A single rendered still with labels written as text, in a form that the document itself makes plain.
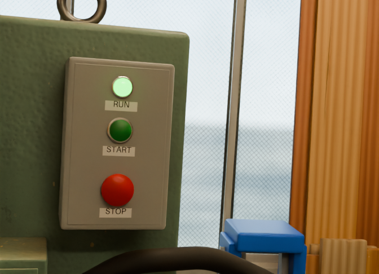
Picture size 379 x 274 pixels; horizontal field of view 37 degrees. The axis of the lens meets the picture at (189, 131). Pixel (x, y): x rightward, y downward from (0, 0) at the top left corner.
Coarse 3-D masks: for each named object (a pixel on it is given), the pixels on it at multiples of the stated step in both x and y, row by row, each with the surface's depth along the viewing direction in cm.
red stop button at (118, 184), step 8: (112, 176) 51; (120, 176) 52; (104, 184) 51; (112, 184) 51; (120, 184) 51; (128, 184) 52; (104, 192) 51; (112, 192) 51; (120, 192) 52; (128, 192) 52; (112, 200) 51; (120, 200) 52; (128, 200) 52
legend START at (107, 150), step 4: (104, 148) 52; (108, 148) 52; (112, 148) 52; (116, 148) 52; (120, 148) 52; (124, 148) 52; (128, 148) 52; (132, 148) 53; (104, 152) 52; (108, 152) 52; (112, 152) 52; (116, 152) 52; (120, 152) 52; (124, 152) 52; (128, 152) 52; (132, 152) 53; (132, 156) 53
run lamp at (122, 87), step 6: (120, 78) 51; (126, 78) 52; (114, 84) 51; (120, 84) 51; (126, 84) 51; (132, 84) 52; (114, 90) 51; (120, 90) 51; (126, 90) 51; (132, 90) 52; (120, 96) 52; (126, 96) 52
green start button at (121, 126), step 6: (114, 120) 52; (120, 120) 52; (126, 120) 52; (108, 126) 52; (114, 126) 51; (120, 126) 52; (126, 126) 52; (132, 126) 52; (108, 132) 52; (114, 132) 51; (120, 132) 52; (126, 132) 52; (132, 132) 52; (114, 138) 52; (120, 138) 52; (126, 138) 52
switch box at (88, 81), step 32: (96, 64) 51; (128, 64) 52; (160, 64) 53; (64, 96) 55; (96, 96) 51; (128, 96) 52; (160, 96) 53; (64, 128) 52; (96, 128) 52; (160, 128) 53; (64, 160) 51; (96, 160) 52; (128, 160) 53; (160, 160) 53; (64, 192) 51; (96, 192) 52; (160, 192) 54; (64, 224) 52; (96, 224) 52; (128, 224) 53; (160, 224) 54
